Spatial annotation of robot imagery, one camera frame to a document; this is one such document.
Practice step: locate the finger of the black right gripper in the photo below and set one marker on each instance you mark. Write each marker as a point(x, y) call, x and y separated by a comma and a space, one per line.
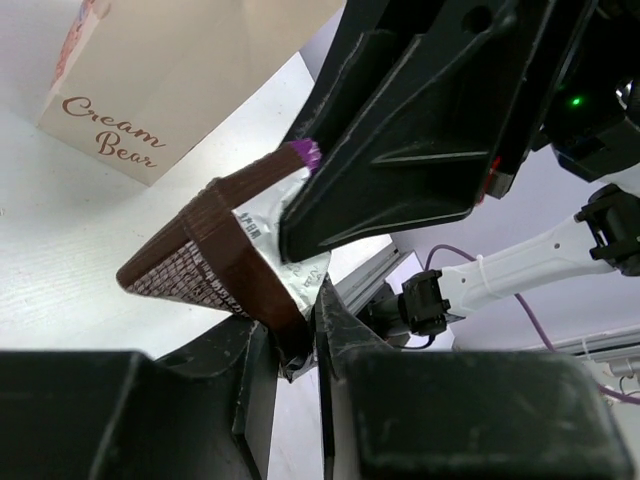
point(370, 39)
point(419, 151)

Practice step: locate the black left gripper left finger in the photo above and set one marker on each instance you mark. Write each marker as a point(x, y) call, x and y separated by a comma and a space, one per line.
point(204, 411)

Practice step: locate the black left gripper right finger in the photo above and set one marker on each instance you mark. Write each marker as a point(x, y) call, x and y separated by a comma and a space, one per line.
point(393, 414)

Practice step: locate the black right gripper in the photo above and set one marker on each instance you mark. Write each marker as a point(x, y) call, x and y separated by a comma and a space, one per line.
point(561, 28)

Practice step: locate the brown chocolate bar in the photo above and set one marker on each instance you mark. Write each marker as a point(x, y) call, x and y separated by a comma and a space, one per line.
point(221, 251)

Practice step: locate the cream paper bag orange handles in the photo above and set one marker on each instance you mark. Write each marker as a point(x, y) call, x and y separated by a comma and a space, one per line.
point(139, 83)

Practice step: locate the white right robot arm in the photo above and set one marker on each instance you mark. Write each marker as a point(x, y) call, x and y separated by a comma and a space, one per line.
point(573, 208)

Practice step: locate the aluminium table edge rail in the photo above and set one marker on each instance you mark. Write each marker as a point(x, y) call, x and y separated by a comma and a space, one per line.
point(387, 268)

